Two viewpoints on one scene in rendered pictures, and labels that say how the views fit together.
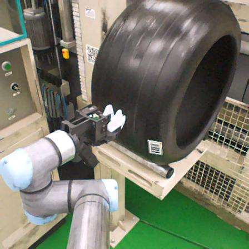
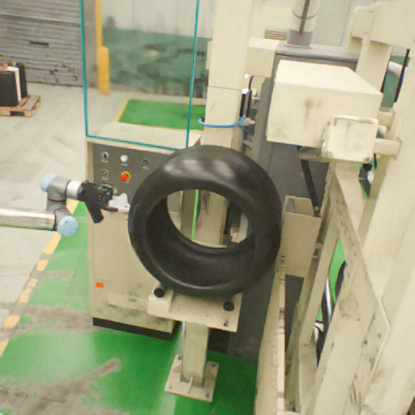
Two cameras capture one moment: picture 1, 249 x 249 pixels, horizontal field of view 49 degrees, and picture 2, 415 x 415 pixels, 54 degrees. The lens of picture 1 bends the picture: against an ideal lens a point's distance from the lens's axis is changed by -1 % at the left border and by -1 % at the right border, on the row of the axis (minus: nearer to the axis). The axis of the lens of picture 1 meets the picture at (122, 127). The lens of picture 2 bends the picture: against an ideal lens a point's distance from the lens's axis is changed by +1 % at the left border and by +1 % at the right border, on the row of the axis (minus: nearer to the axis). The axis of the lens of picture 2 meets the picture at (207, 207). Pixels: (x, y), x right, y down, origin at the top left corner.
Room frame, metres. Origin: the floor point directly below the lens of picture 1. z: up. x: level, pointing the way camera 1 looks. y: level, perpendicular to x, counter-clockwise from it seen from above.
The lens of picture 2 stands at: (0.12, -1.33, 1.91)
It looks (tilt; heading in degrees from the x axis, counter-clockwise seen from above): 26 degrees down; 57
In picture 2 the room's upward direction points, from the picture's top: 6 degrees clockwise
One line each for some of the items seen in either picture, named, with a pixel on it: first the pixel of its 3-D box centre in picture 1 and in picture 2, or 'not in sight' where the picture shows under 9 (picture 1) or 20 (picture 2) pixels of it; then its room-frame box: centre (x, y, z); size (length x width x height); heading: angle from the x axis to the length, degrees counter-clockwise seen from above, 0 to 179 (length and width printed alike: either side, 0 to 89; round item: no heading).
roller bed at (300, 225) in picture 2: not in sight; (296, 235); (1.34, -0.21, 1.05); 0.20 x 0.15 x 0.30; 49
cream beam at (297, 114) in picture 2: not in sight; (313, 98); (1.05, -0.42, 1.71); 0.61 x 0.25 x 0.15; 49
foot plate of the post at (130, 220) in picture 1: (111, 220); (193, 374); (1.06, 0.07, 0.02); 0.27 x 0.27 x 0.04; 49
